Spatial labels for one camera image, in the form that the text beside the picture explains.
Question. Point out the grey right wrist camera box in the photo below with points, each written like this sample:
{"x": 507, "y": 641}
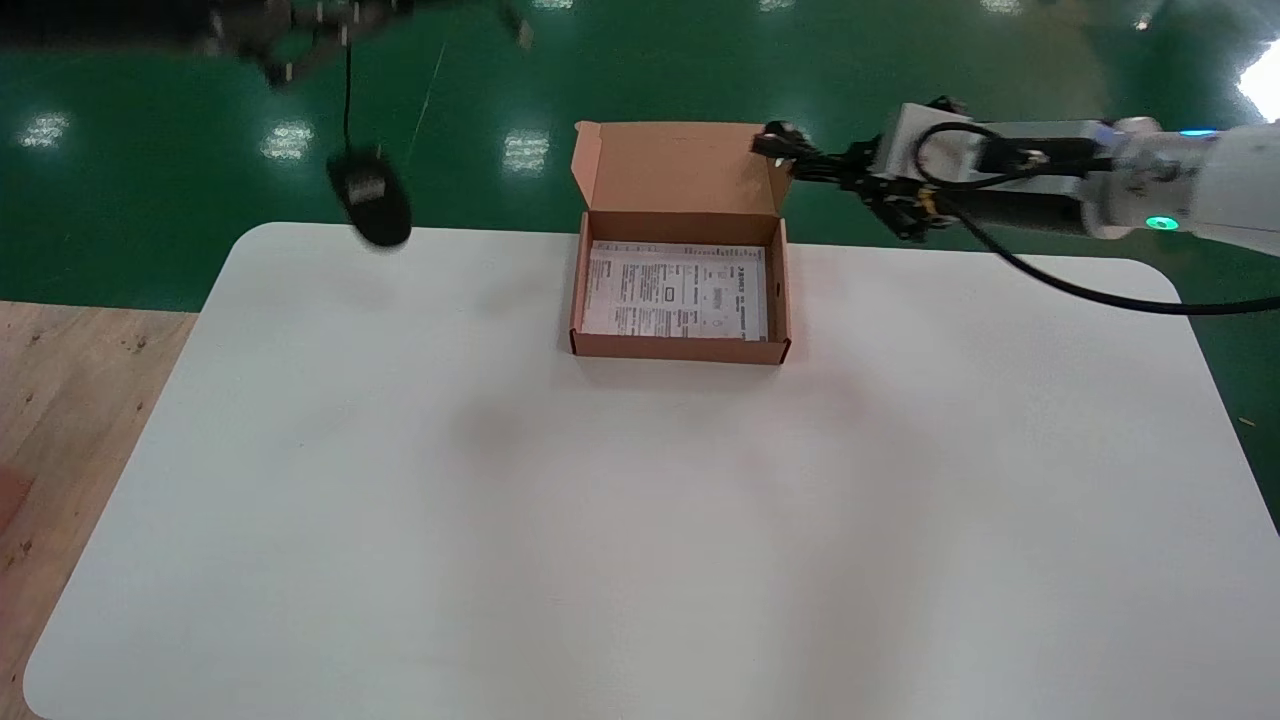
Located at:
{"x": 905, "y": 140}

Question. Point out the white printed paper manual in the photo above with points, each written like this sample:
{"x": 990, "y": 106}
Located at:
{"x": 675, "y": 290}

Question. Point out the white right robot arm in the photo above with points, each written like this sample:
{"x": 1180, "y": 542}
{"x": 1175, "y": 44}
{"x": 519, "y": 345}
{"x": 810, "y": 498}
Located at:
{"x": 1230, "y": 190}

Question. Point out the brown cardboard storage box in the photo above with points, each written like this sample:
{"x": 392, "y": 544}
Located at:
{"x": 680, "y": 175}

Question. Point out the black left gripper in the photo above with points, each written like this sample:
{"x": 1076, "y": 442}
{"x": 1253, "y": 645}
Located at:
{"x": 120, "y": 20}

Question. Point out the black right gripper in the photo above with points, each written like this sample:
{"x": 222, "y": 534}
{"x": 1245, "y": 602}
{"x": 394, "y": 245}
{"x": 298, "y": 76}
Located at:
{"x": 1040, "y": 205}

